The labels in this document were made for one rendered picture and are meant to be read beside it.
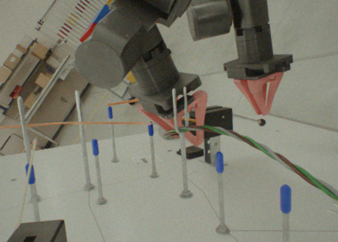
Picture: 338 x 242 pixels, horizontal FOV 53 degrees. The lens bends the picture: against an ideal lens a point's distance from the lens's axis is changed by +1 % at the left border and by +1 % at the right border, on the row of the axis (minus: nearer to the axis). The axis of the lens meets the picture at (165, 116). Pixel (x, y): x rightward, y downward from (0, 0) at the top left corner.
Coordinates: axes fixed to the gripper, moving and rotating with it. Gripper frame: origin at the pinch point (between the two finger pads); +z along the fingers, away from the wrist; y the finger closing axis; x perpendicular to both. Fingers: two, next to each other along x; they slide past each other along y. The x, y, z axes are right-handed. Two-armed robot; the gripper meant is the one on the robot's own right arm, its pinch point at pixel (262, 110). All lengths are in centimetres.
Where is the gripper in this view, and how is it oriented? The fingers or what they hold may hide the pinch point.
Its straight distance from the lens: 62.4
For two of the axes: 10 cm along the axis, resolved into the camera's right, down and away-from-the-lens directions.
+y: 5.1, 1.4, -8.5
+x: 8.3, -3.3, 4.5
